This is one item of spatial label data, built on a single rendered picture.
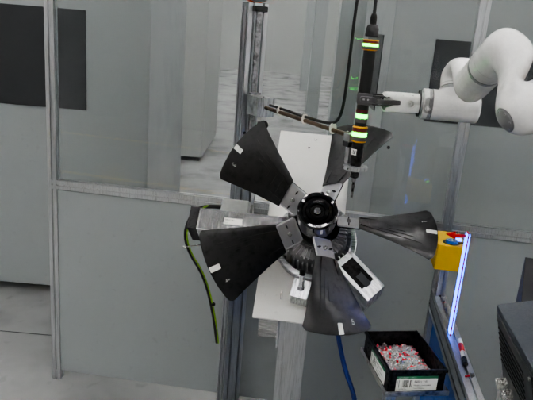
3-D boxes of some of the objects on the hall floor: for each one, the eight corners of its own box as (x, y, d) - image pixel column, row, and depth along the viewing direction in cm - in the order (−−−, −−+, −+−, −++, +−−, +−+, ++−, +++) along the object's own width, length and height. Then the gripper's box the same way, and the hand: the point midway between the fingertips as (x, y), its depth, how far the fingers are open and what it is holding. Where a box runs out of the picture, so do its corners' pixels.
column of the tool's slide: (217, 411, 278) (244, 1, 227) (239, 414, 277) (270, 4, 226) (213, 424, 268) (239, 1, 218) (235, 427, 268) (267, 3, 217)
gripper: (421, 87, 174) (358, 82, 176) (428, 93, 158) (358, 86, 160) (417, 113, 176) (354, 107, 178) (424, 121, 160) (355, 114, 162)
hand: (363, 98), depth 169 cm, fingers closed on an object, 4 cm apart
